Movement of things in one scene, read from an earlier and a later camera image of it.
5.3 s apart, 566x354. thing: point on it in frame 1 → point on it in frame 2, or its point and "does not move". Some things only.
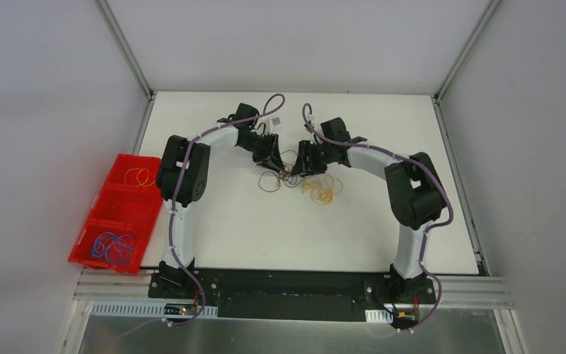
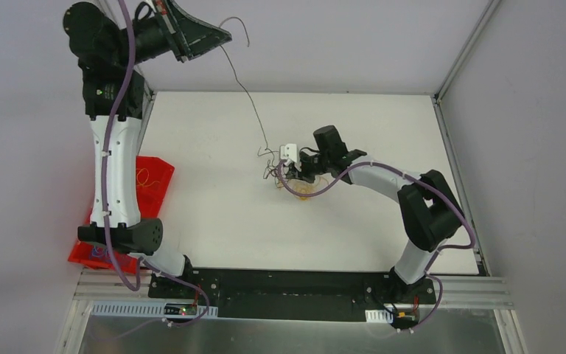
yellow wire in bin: x=137 y=176 does not move
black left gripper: x=265 y=150 → x=176 y=37
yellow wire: x=322 y=191 → x=306 y=187
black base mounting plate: x=292 y=293 does not move
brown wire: x=270 y=181 → x=270 y=169
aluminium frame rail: x=474 y=293 does not move
